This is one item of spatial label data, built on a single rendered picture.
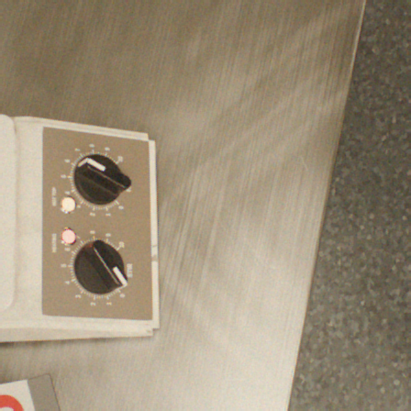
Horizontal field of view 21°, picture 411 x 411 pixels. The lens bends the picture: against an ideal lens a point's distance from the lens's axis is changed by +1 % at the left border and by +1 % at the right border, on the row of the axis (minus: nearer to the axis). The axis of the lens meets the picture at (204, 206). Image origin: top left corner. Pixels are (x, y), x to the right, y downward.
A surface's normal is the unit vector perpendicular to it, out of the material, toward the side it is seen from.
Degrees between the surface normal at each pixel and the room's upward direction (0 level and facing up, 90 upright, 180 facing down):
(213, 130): 0
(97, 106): 0
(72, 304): 30
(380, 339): 0
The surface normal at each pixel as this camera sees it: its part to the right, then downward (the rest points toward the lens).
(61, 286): 0.48, -0.24
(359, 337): -0.02, -0.25
